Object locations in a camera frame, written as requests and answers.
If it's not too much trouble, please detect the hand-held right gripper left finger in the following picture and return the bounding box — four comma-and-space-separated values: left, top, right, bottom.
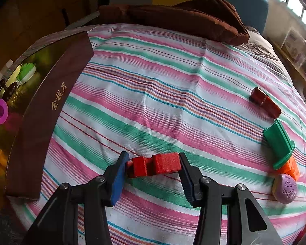
23, 152, 130, 245

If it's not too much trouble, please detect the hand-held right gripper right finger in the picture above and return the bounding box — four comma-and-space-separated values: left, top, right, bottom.
178, 153, 283, 245

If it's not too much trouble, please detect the red stepped block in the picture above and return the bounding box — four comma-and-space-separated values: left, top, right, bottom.
126, 153, 182, 178

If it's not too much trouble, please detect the gold square tin box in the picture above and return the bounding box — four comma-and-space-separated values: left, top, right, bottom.
0, 31, 95, 201

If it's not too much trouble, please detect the green and white plug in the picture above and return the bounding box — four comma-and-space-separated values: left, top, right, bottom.
17, 62, 37, 85

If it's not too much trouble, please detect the black cylindrical part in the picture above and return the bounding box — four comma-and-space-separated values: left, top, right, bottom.
0, 80, 17, 100

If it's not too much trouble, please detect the striped bed sheet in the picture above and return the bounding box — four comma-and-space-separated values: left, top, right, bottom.
5, 23, 306, 245

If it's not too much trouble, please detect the purple embossed pebble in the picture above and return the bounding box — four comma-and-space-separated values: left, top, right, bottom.
272, 174, 298, 205

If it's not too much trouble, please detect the green flanged block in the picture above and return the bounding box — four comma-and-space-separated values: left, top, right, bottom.
263, 119, 296, 170

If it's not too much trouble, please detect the orange ridged piece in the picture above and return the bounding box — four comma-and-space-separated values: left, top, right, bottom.
278, 156, 300, 182

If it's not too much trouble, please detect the dark red cylinder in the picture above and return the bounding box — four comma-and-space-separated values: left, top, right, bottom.
261, 96, 281, 119
250, 87, 267, 105

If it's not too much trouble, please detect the grey bed sheet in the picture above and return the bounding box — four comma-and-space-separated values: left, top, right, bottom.
238, 27, 281, 62

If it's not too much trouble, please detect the wooden shelf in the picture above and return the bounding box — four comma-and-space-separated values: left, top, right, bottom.
268, 37, 306, 87

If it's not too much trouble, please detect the brown quilted pillow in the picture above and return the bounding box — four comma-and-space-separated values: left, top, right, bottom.
98, 0, 250, 46

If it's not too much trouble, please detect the white carton box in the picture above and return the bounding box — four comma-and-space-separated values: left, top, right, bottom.
280, 27, 306, 57

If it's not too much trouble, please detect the wooden wardrobe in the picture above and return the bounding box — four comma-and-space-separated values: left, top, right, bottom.
0, 0, 97, 82

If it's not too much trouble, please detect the window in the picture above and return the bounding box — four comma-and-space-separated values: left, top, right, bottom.
255, 0, 306, 36

